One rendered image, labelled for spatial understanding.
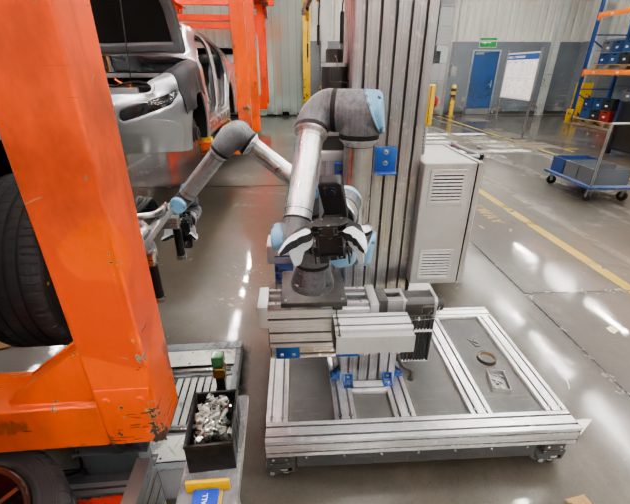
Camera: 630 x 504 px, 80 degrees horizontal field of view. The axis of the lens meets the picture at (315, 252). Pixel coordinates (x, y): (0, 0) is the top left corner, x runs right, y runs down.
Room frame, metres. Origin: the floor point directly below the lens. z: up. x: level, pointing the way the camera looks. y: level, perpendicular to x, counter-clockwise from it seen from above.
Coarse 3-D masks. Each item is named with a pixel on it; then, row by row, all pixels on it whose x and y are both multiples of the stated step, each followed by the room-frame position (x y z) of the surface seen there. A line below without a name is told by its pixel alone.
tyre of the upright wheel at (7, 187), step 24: (0, 192) 1.16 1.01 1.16; (0, 216) 1.08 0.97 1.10; (24, 216) 1.09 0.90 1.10; (0, 240) 1.03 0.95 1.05; (24, 240) 1.03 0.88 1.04; (0, 264) 0.99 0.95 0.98; (24, 264) 1.00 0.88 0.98; (0, 288) 0.97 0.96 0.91; (24, 288) 0.97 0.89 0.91; (48, 288) 1.01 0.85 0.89; (0, 312) 0.97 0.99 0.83; (24, 312) 0.97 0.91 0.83; (48, 312) 0.98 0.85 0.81; (0, 336) 0.98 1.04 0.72; (24, 336) 0.99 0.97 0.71; (48, 336) 1.01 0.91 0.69
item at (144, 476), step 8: (136, 464) 0.76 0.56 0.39; (144, 464) 0.76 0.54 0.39; (152, 464) 0.78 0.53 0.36; (136, 472) 0.74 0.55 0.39; (144, 472) 0.74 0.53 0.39; (152, 472) 0.77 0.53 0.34; (128, 480) 0.71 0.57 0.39; (136, 480) 0.71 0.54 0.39; (144, 480) 0.72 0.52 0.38; (152, 480) 0.75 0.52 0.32; (128, 488) 0.69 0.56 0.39; (136, 488) 0.69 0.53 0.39; (144, 488) 0.70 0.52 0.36; (152, 488) 0.74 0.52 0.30; (128, 496) 0.66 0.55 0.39; (136, 496) 0.66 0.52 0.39; (144, 496) 0.70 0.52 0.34; (152, 496) 0.73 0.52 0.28
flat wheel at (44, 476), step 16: (0, 464) 0.69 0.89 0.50; (16, 464) 0.68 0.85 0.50; (32, 464) 0.68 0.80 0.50; (48, 464) 0.68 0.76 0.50; (0, 480) 0.66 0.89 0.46; (16, 480) 0.64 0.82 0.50; (32, 480) 0.64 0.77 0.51; (48, 480) 0.64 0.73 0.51; (64, 480) 0.64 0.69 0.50; (0, 496) 0.67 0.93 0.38; (16, 496) 0.62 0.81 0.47; (32, 496) 0.60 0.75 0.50; (48, 496) 0.60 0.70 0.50; (64, 496) 0.60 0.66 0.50
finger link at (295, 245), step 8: (304, 232) 0.65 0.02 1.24; (288, 240) 0.62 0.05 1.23; (296, 240) 0.62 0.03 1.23; (304, 240) 0.63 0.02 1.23; (312, 240) 0.66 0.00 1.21; (280, 248) 0.60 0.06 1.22; (288, 248) 0.60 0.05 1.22; (296, 248) 0.63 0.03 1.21; (304, 248) 0.64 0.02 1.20; (296, 256) 0.63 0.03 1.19; (296, 264) 0.63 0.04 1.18
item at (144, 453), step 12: (108, 444) 0.95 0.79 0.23; (120, 444) 0.91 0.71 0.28; (132, 444) 0.92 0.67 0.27; (144, 444) 0.93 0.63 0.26; (72, 456) 0.90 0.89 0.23; (84, 456) 0.91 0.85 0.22; (96, 456) 0.91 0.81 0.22; (108, 456) 0.91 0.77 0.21; (120, 456) 0.92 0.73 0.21; (132, 456) 0.92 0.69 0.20; (144, 456) 0.96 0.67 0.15; (156, 456) 1.01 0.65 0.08; (96, 468) 0.91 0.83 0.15; (108, 468) 0.91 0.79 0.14; (120, 468) 0.92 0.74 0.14; (132, 468) 0.92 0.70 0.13
